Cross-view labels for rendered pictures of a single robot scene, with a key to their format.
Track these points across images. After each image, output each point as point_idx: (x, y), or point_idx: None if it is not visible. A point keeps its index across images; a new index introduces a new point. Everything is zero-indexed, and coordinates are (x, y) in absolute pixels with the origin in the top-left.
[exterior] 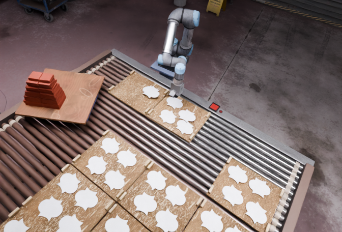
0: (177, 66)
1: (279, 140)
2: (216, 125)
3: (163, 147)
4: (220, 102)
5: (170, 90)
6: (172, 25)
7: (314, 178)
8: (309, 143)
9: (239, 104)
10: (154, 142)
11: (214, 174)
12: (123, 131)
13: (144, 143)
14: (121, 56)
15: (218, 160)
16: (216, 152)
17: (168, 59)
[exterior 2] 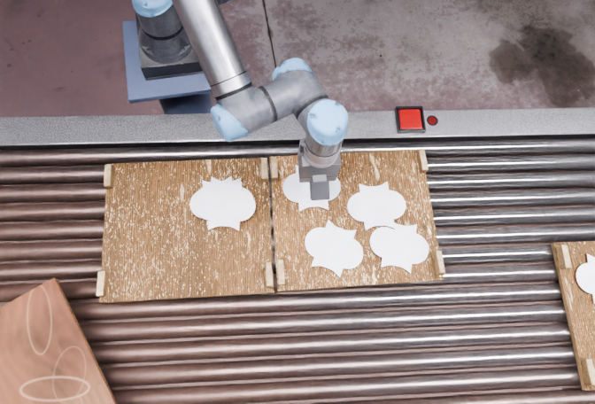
0: (321, 126)
1: (474, 40)
2: (453, 171)
3: (395, 345)
4: (299, 27)
5: (300, 180)
6: None
7: (579, 81)
8: (527, 5)
9: (342, 2)
10: (363, 349)
11: (555, 317)
12: (260, 389)
13: (339, 374)
14: (15, 132)
15: (535, 271)
16: (516, 254)
17: (260, 109)
